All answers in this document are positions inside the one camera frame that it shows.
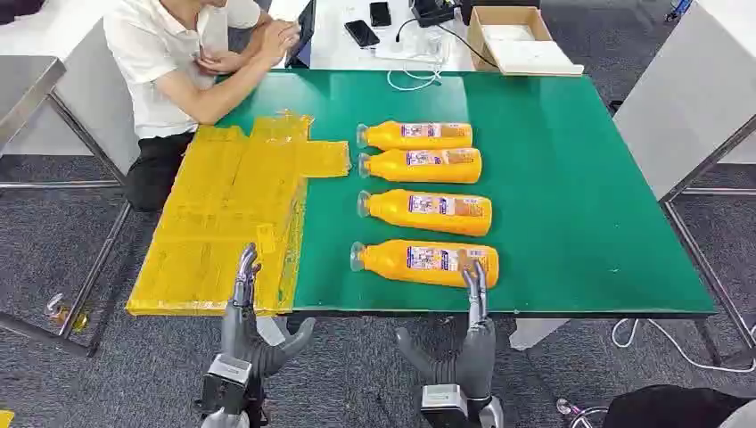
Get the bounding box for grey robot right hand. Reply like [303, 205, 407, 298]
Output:
[395, 259, 497, 401]

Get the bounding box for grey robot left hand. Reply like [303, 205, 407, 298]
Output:
[220, 243, 316, 380]

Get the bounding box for orange drink bottle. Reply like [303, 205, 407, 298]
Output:
[357, 188, 494, 238]
[358, 147, 483, 185]
[357, 120, 474, 152]
[349, 239, 501, 290]

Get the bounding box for yellow sheet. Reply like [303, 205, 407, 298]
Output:
[125, 111, 352, 317]

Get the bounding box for green table mat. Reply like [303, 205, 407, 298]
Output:
[215, 70, 719, 316]

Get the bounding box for black bag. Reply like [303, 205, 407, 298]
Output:
[601, 384, 756, 428]

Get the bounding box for pale grey panel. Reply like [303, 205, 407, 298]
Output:
[717, 400, 756, 428]

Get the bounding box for person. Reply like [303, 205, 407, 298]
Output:
[103, 0, 302, 213]

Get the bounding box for cardboard box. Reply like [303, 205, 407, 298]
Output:
[466, 5, 554, 74]

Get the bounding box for white foam sheet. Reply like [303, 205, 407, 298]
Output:
[495, 39, 585, 78]

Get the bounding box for white power strip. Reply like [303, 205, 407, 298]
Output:
[374, 29, 451, 65]

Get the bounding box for black smartphone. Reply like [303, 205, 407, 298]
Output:
[369, 1, 393, 29]
[344, 19, 382, 49]

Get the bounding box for white side table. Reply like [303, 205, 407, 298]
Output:
[612, 0, 756, 368]

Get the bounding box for black charger device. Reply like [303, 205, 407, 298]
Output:
[409, 0, 459, 29]

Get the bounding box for dark object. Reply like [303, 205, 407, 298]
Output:
[0, 0, 46, 25]

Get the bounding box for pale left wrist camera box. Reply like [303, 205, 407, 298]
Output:
[195, 353, 254, 417]

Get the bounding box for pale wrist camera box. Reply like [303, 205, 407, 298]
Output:
[195, 353, 254, 417]
[419, 383, 472, 428]

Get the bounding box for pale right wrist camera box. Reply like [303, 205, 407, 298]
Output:
[419, 383, 472, 428]

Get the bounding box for pink cable bundle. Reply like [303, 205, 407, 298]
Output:
[555, 398, 611, 428]

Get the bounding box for white cable on floor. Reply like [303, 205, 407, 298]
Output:
[610, 317, 756, 375]

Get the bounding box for white cable on desk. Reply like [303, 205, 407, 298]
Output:
[386, 63, 445, 94]

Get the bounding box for black cable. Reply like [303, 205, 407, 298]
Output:
[394, 17, 501, 70]

